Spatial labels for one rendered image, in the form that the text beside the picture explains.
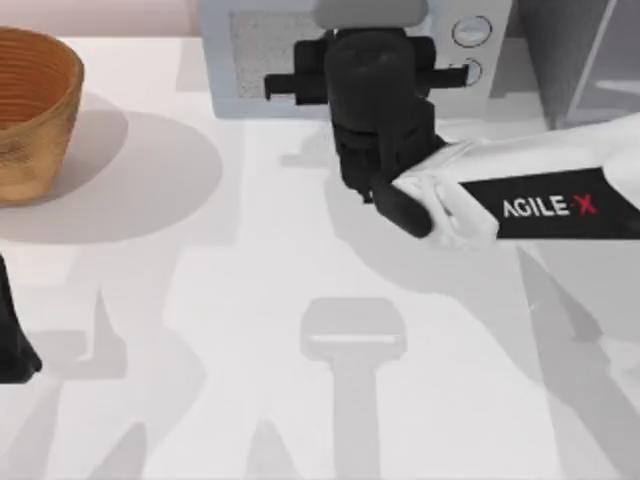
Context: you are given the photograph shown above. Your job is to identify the small microwave knob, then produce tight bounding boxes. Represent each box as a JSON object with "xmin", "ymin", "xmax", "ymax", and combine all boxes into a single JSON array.
[{"xmin": 452, "ymin": 57, "xmax": 484, "ymax": 87}]

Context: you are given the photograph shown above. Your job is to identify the pale microwave oven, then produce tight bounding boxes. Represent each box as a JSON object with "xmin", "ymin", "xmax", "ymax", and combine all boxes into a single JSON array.
[{"xmin": 198, "ymin": 0, "xmax": 517, "ymax": 121}]

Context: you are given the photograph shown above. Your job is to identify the large microwave knob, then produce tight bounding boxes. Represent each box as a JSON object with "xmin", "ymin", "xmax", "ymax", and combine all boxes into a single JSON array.
[{"xmin": 451, "ymin": 14, "xmax": 494, "ymax": 50}]

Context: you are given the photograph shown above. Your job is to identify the brown woven basket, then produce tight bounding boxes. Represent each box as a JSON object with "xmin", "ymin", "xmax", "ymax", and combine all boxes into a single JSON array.
[{"xmin": 0, "ymin": 27, "xmax": 86, "ymax": 205}]

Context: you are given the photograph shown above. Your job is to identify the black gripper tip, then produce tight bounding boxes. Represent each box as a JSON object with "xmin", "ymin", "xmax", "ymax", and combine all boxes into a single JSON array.
[{"xmin": 0, "ymin": 253, "xmax": 43, "ymax": 386}]

